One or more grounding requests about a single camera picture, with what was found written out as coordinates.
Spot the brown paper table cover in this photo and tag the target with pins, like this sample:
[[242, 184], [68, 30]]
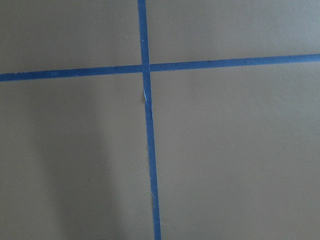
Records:
[[159, 119]]

